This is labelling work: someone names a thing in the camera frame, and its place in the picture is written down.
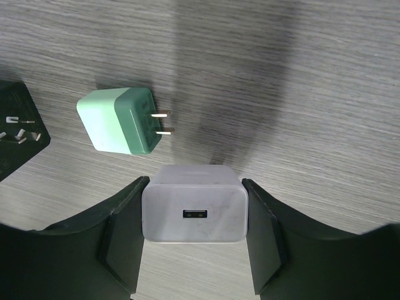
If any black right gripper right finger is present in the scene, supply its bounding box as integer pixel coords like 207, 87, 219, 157
242, 179, 399, 299

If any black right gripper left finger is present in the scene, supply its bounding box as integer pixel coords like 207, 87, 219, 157
1, 176, 149, 299

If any white USB wall charger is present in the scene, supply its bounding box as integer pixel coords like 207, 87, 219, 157
141, 164, 249, 244

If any green USB charger plug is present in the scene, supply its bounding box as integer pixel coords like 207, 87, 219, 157
76, 87, 174, 155

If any black cube socket adapter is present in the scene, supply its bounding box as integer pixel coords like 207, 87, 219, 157
1, 80, 51, 180

